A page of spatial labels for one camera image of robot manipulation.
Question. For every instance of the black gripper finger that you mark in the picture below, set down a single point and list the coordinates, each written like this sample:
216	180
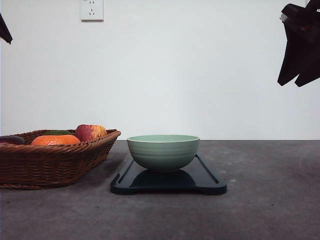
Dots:
5	33

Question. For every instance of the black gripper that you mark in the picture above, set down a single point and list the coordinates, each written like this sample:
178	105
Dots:
302	52

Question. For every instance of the light green ceramic bowl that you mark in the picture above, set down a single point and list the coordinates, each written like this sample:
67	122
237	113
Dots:
163	152

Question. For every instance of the brown wicker basket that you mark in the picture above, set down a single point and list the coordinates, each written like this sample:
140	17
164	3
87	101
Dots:
51	158

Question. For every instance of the dark purple fruit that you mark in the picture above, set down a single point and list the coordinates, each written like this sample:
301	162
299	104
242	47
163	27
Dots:
12	139

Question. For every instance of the dark green fruit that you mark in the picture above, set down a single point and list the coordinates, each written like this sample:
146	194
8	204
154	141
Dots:
57	132

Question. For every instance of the orange mandarin fruit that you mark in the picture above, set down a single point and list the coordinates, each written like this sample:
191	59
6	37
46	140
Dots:
55	140

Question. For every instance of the red yellow apple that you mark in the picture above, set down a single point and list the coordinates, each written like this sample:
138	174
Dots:
86	132

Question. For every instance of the dark green rectangular tray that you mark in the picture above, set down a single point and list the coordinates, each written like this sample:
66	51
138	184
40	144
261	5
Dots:
196	178

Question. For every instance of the white wall power socket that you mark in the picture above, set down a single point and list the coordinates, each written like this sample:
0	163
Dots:
91	11

